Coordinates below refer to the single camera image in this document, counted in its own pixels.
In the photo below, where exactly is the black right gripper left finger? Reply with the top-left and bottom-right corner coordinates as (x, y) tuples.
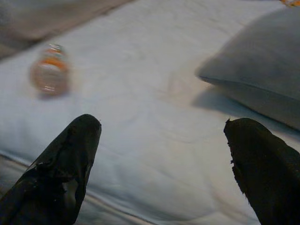
(0, 113), (102, 225)

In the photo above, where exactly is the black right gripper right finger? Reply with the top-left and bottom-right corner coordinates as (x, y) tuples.
(224, 117), (300, 225)

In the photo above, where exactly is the clear bottle with orange label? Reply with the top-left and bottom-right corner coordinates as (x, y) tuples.
(29, 43), (71, 99)

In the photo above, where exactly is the grey pillow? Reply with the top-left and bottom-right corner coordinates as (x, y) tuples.
(195, 7), (300, 132)

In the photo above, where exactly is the yellow egg print blanket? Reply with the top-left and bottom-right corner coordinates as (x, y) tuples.
(280, 0), (300, 8)

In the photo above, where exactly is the white quilted mattress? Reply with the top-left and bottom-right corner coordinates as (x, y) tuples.
(0, 0), (300, 225)

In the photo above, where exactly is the beige padded headboard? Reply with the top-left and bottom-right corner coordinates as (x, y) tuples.
(0, 0), (139, 60)

